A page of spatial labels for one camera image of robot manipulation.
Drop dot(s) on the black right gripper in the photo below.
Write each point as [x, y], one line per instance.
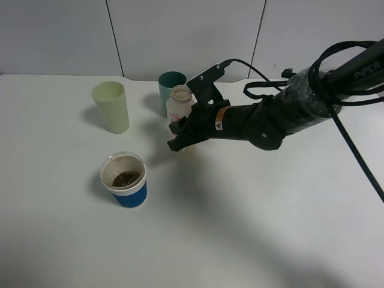
[197, 127]

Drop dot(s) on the clear plastic drink bottle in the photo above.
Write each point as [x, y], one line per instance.
[179, 104]

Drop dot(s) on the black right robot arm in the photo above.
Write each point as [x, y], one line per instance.
[281, 108]

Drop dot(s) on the teal plastic cup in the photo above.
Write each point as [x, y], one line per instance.
[166, 82]

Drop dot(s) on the blue and white cup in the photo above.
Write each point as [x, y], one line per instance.
[124, 175]

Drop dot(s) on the pale yellow-green plastic cup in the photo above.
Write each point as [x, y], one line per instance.
[110, 99]

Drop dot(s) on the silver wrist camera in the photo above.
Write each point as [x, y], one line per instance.
[203, 87]

